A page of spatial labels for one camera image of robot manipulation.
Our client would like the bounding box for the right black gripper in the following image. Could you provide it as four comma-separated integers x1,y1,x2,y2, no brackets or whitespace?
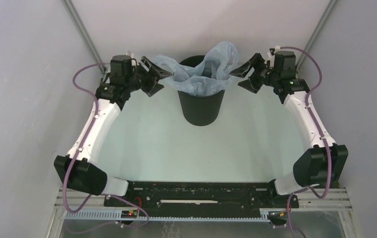
229,53,279,94

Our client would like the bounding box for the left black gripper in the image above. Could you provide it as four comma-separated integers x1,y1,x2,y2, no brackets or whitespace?
126,57,172,97

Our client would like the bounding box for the light blue plastic trash bag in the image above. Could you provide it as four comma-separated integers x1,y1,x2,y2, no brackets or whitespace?
153,42,239,97

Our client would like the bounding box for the black cylindrical trash bin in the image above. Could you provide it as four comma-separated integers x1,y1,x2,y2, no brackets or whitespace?
177,60,225,126

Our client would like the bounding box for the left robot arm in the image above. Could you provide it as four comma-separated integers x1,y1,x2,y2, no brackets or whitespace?
54,54,172,207

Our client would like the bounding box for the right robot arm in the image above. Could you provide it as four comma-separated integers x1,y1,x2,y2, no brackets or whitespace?
230,47,348,207

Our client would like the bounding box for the small circuit board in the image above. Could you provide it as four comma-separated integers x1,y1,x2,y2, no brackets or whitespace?
121,211,138,218

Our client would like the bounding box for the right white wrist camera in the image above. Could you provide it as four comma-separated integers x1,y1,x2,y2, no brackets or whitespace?
268,46,281,60

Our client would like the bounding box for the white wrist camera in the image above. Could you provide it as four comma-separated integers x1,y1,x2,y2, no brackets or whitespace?
268,46,281,60
126,51,134,58

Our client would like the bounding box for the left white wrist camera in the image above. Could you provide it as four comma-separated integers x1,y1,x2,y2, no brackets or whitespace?
126,51,134,58

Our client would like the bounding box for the right aluminium corner post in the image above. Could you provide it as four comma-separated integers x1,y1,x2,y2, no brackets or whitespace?
302,0,339,53

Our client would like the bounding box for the aluminium corner post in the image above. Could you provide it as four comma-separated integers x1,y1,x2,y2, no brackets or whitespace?
61,0,103,63
302,0,339,53

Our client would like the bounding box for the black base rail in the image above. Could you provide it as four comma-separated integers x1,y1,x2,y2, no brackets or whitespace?
71,179,333,219

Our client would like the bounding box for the left aluminium corner post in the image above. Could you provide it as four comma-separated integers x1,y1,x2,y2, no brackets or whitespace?
61,0,103,63

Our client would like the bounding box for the grey toothed cable duct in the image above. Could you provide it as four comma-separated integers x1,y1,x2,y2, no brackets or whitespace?
65,209,275,222

